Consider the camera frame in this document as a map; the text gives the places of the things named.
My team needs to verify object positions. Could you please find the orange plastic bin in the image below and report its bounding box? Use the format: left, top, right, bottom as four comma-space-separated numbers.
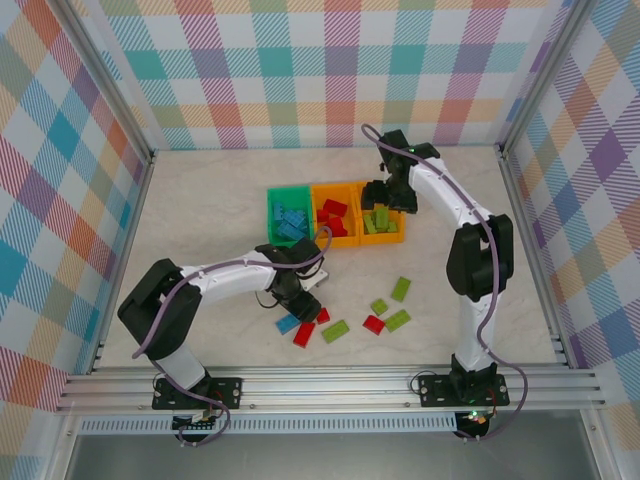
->
310, 183, 361, 250
355, 180, 406, 246

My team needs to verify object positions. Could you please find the green plastic bin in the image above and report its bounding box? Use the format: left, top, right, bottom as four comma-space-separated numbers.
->
266, 186, 316, 247

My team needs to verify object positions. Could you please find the small controller board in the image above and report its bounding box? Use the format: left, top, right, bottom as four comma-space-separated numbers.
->
172, 412, 224, 434
457, 409, 494, 431

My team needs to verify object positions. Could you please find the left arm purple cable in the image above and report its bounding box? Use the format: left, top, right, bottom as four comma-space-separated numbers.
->
130, 225, 335, 449

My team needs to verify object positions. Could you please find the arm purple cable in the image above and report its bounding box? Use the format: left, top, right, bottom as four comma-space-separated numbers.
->
359, 122, 530, 444
130, 225, 335, 449

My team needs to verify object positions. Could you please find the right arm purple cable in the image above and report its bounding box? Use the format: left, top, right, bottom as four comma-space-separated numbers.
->
359, 122, 530, 444

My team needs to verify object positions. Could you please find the aluminium mounting rail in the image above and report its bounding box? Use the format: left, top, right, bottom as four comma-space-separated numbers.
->
54, 366, 609, 415

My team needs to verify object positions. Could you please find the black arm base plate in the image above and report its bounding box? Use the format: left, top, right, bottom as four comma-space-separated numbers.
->
151, 376, 245, 412
417, 373, 512, 409

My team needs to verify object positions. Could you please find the grey slotted cable duct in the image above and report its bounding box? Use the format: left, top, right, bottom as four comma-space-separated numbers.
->
78, 417, 459, 436

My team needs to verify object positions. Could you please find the aluminium side rail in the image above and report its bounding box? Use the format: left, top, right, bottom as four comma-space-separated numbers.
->
498, 147, 576, 371
87, 149, 157, 376

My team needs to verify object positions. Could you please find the aluminium frame post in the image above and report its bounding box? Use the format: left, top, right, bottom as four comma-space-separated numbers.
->
58, 0, 157, 166
498, 0, 596, 156

